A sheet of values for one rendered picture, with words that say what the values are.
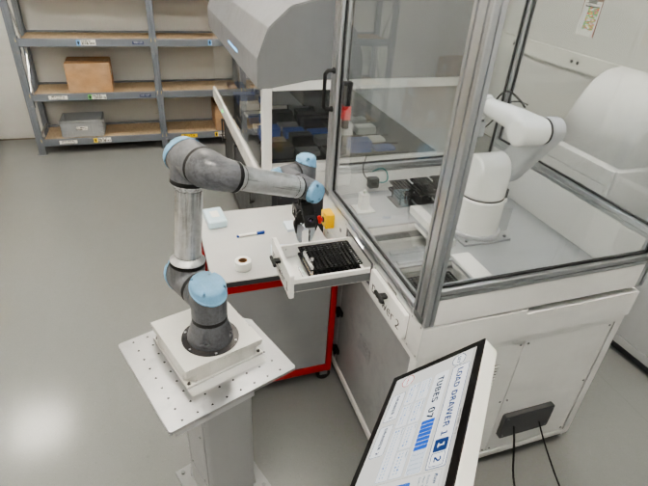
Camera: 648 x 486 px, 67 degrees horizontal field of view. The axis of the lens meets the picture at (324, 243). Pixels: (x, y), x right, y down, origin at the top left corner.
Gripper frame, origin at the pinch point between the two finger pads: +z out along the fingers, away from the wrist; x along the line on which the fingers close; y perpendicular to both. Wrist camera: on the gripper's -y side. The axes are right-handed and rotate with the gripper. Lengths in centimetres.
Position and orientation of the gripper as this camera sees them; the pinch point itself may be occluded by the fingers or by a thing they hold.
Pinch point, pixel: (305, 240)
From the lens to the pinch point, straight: 195.2
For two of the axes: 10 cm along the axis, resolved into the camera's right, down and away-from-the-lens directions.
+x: -9.4, 1.3, -3.0
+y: -3.3, -5.2, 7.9
